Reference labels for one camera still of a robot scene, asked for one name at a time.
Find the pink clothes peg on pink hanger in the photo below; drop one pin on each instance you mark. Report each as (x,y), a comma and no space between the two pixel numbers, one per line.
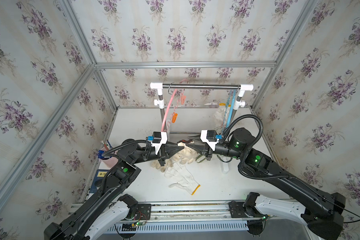
(182,99)

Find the orange clothes peg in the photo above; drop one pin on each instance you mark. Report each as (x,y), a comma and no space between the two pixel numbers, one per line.
(174,117)

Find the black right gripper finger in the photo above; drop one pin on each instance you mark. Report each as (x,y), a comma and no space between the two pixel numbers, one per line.
(201,149)
(196,138)

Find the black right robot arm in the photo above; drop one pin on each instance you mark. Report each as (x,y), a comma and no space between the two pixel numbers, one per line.
(319,211)

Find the blue book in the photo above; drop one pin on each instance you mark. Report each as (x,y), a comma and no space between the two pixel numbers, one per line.
(97,180)

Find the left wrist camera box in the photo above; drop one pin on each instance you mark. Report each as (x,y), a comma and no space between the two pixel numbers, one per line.
(158,140)

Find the beige knit glove red cuff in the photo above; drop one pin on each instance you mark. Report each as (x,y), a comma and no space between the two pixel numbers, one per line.
(163,164)

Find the white glove with grey strap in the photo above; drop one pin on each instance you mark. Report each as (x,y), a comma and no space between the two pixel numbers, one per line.
(200,159)

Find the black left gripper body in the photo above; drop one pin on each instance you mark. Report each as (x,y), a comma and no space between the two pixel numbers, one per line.
(157,157)

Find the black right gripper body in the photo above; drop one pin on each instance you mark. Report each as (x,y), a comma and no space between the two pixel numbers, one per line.
(211,152)

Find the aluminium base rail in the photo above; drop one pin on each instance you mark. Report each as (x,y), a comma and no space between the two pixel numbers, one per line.
(223,210)

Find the pink pen cup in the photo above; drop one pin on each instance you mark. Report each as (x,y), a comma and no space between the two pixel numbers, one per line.
(109,162)

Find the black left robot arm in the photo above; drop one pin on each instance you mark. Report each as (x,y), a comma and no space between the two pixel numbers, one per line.
(109,204)

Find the blue wavy hanger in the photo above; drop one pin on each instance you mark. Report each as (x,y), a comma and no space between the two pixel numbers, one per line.
(233,97)

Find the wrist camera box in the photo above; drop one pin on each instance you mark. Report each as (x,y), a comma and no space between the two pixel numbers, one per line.
(211,138)
(158,140)

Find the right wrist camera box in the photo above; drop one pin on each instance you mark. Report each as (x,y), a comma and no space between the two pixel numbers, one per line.
(211,138)

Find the white knit glove yellow cuff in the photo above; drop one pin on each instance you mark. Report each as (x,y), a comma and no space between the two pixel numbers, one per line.
(221,115)

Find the small circuit board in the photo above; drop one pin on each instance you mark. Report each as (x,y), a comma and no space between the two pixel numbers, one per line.
(132,227)

